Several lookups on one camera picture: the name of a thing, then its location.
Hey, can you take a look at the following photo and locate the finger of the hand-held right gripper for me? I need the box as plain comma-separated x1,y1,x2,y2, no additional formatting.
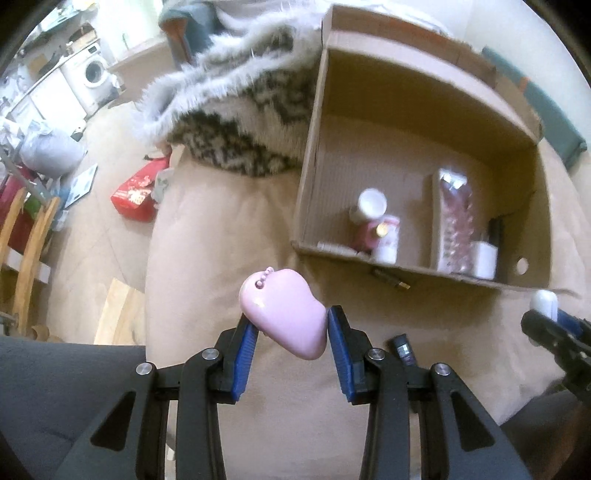
521,309,591,395
556,307,591,341

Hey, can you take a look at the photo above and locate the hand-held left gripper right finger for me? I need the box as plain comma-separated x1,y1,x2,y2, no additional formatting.
327,305,532,480

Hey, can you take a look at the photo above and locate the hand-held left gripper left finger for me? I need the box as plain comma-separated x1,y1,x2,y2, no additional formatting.
53,318,259,480

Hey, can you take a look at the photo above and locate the small white tube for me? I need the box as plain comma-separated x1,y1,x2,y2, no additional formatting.
530,290,559,321

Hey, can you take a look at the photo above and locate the pink heart-shaped case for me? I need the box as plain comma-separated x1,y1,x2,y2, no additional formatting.
240,268,329,361

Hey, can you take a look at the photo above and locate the white charger plug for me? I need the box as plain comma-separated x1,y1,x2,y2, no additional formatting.
470,240,499,280

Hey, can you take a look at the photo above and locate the brown cardboard box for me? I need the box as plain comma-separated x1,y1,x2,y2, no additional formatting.
291,4,552,294

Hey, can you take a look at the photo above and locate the black cosmetic tube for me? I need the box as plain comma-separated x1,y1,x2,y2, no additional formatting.
390,335,419,367

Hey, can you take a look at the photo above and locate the black pen gold tip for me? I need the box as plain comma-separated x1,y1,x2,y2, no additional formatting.
372,268,411,291

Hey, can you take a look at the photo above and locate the person's right leg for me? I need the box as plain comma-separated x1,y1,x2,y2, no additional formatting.
501,383,591,480

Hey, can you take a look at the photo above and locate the person's leg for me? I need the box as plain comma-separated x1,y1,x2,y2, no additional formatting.
0,335,148,480
501,383,591,480

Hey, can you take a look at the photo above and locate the white pill bottle red label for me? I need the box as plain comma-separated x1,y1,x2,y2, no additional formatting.
372,215,402,265

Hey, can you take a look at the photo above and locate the beige blanket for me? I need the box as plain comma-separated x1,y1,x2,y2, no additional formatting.
145,106,591,425

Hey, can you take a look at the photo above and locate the light wooden board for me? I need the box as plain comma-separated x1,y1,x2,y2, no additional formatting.
95,277,146,344

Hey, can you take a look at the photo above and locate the white remote control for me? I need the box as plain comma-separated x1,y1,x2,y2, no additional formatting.
431,168,478,273

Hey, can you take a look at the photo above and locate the white round jar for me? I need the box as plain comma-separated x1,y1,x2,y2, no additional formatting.
349,188,389,224

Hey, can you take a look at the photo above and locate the person's left leg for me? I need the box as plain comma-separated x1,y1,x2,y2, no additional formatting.
0,335,148,480

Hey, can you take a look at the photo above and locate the red packet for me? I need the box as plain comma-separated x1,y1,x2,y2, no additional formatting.
111,157,171,222

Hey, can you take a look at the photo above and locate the teal cloth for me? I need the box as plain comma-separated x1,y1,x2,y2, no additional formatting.
482,46,589,164

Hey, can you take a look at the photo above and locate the wooden chair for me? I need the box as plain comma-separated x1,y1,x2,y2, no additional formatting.
0,187,61,337

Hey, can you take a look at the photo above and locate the fuzzy patterned throw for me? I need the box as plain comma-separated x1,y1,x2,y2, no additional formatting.
134,0,324,178

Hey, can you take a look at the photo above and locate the grey plastic bag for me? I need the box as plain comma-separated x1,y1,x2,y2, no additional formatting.
21,122,86,178

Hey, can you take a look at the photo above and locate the white washing machine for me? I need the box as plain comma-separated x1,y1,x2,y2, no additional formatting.
62,39,116,114

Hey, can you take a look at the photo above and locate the white cabinet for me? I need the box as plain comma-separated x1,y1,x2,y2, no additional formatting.
9,69,88,125

